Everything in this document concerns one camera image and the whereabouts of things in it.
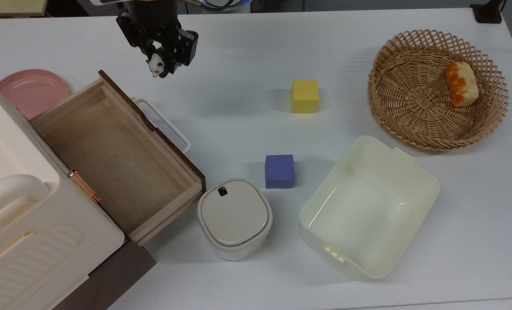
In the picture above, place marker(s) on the toasted bread piece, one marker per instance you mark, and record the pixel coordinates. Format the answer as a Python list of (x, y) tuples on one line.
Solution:
[(462, 84)]

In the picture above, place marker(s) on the small cream lidded bin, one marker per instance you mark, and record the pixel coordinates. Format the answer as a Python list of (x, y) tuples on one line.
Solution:
[(234, 215)]

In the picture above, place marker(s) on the yellow foam cube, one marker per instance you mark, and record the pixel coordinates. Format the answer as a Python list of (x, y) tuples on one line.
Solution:
[(304, 97)]

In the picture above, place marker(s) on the yellow wooden board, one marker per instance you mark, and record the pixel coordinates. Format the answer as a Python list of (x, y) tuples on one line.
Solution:
[(10, 6)]

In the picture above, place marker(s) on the pink plastic plate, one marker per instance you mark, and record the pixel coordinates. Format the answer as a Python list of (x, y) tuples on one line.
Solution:
[(30, 92)]

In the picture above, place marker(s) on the purple foam cube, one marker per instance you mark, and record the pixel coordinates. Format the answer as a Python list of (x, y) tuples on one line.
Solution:
[(279, 171)]

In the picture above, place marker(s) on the cream plastic storage box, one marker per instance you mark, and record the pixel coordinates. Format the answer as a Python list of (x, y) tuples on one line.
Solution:
[(368, 215)]

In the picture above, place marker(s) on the cream toy fridge cabinet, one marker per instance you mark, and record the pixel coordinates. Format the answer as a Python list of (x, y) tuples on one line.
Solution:
[(32, 241)]

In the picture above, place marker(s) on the small panda toy figure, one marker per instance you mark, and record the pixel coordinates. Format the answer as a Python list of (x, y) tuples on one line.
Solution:
[(157, 64)]

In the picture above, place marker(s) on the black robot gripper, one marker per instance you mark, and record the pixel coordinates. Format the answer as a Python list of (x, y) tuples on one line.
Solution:
[(146, 28)]

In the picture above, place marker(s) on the woven wicker basket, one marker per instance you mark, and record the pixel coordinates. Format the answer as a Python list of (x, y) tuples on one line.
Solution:
[(411, 99)]

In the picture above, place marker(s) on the black camera stand pole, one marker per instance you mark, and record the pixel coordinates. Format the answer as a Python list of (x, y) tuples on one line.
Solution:
[(488, 10)]

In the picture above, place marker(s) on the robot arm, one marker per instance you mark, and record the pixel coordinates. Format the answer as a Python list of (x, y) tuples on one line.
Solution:
[(152, 5)]

